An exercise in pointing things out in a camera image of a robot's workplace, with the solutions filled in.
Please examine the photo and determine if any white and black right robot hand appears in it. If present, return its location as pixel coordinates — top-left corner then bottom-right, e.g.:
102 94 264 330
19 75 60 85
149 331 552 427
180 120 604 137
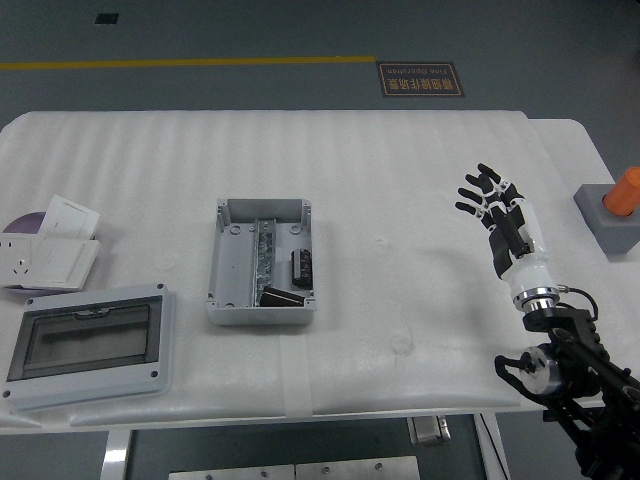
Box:
454 162 557 297

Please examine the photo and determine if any dark brown cylindrical battery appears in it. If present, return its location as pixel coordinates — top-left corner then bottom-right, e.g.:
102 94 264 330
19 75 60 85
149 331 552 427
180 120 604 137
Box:
290 247 314 289
259 285 307 308

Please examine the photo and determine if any open grey junction box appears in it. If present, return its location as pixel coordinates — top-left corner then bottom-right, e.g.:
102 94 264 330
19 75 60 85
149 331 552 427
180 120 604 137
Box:
205 197 318 326

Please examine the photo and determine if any grey block base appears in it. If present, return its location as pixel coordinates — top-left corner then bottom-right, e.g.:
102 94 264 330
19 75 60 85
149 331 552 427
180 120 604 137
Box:
573 183 640 262

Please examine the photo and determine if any orange cylinder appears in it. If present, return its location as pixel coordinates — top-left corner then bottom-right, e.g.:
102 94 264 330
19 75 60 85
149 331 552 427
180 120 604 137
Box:
601 167 640 218

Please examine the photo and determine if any white table leg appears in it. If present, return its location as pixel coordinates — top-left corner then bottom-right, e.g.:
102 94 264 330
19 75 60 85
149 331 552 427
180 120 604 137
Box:
99 429 134 480
473 413 512 480

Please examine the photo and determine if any white foam mat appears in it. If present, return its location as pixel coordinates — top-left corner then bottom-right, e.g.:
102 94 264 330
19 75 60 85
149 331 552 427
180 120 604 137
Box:
0 109 619 429

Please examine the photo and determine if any grey metal plate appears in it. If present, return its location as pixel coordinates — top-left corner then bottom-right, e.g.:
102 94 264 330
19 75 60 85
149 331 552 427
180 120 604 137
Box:
168 464 296 480

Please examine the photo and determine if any grey lid with clear window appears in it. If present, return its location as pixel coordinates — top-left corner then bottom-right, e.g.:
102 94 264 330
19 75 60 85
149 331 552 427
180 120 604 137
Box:
1 283 177 413

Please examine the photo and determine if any purple disc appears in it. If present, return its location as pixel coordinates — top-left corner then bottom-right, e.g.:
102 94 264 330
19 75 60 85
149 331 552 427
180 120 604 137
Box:
1 212 50 236

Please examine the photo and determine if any silver metal bracket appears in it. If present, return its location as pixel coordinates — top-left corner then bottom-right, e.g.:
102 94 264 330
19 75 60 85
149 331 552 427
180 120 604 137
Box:
406 415 452 447

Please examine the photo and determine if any metal mounting rail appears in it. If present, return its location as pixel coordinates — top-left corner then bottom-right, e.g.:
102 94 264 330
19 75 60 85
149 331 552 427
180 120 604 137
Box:
248 218 278 307

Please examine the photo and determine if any white switch panel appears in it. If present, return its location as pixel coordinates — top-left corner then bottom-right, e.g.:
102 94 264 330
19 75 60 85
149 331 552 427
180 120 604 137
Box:
23 237 102 293

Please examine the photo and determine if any white wall socket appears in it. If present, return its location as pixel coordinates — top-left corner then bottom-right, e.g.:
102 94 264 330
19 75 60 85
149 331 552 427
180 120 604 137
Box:
0 237 37 288

